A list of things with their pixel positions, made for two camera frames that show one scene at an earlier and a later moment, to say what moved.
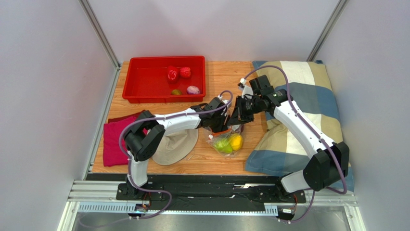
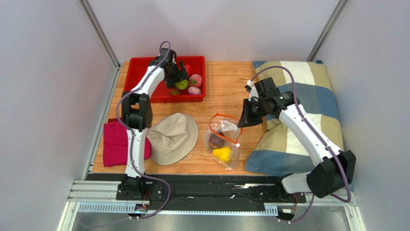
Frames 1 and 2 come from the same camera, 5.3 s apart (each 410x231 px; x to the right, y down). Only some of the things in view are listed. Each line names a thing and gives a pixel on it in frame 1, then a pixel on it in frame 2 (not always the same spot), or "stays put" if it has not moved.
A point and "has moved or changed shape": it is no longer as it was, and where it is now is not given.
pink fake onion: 193,90 stays put
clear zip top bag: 229,142 has moved or changed shape
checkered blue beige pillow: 283,151 stays put
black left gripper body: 218,124 -> 176,75
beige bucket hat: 175,147 stays put
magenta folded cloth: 112,154 stays put
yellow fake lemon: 236,142 -> 224,153
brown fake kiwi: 176,92 stays put
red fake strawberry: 185,71 stays put
